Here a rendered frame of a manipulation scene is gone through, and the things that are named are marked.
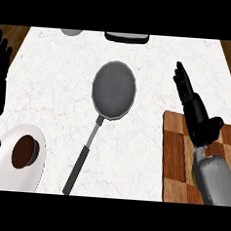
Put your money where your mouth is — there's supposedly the grey round object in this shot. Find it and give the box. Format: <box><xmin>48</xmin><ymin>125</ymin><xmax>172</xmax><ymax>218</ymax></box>
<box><xmin>59</xmin><ymin>28</ymin><xmax>85</xmax><ymax>38</ymax></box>

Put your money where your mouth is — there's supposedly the checkered wooden cutting board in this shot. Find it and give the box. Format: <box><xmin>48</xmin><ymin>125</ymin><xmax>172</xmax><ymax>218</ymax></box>
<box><xmin>156</xmin><ymin>109</ymin><xmax>231</xmax><ymax>208</ymax></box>

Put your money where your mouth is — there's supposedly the grey frying pan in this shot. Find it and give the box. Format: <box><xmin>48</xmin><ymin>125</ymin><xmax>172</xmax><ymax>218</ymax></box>
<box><xmin>62</xmin><ymin>57</ymin><xmax>138</xmax><ymax>201</ymax></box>

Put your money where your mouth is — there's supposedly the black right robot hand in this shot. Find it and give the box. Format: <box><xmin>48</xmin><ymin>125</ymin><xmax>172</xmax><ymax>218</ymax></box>
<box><xmin>169</xmin><ymin>60</ymin><xmax>229</xmax><ymax>149</ymax></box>

